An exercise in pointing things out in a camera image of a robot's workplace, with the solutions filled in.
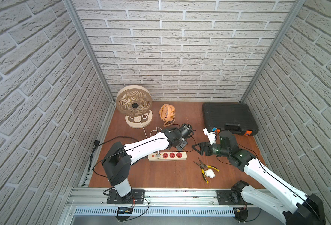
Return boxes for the yellow handled pliers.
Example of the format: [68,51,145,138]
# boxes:
[194,157,220,184]

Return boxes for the left small circuit board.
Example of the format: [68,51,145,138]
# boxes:
[117,207,133,217]

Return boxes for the white pipe elbow fitting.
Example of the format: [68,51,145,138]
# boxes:
[204,169,216,179]

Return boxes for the aluminium front frame rail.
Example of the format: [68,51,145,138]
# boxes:
[65,187,298,209]

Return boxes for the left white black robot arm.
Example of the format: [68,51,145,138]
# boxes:
[99,124,194,198]

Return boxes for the black power strip cord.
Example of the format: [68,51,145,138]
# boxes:
[81,136,139,188]

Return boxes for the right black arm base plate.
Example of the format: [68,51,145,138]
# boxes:
[216,189,253,206]

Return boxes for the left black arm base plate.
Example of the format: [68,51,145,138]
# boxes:
[106,189,145,204]

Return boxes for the black plastic tool case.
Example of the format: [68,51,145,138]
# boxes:
[202,102,259,136]

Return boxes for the beige red power strip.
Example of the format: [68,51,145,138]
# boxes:
[148,152,187,162]

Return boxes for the white slotted cable duct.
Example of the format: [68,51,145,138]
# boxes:
[73,206,235,217]

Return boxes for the small orange desk fan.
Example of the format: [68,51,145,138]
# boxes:
[159,104,176,127]

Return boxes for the right small round controller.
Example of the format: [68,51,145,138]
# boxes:
[233,208,248,223]

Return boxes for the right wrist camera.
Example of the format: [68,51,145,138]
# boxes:
[203,128,220,144]

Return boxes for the white fan power cable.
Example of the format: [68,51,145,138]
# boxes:
[136,116,164,158]

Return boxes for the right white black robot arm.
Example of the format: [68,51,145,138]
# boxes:
[192,131,326,225]

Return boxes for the large beige desk fan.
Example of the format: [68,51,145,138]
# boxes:
[116,85,153,129]

